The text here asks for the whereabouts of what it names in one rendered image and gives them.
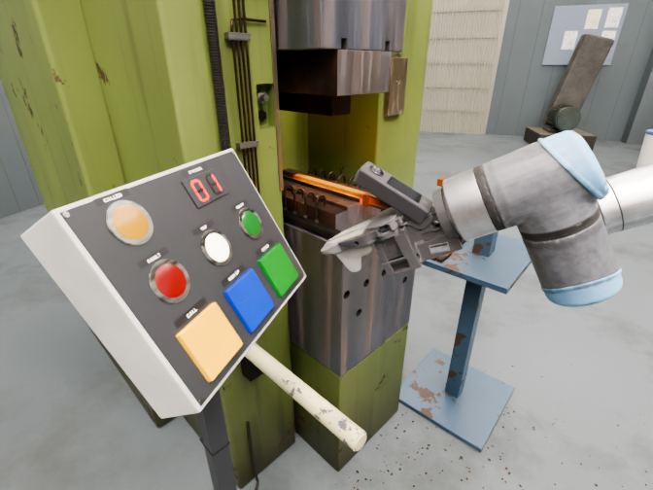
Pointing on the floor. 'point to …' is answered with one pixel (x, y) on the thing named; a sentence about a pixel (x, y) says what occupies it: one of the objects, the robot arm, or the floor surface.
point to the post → (220, 467)
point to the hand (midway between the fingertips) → (326, 245)
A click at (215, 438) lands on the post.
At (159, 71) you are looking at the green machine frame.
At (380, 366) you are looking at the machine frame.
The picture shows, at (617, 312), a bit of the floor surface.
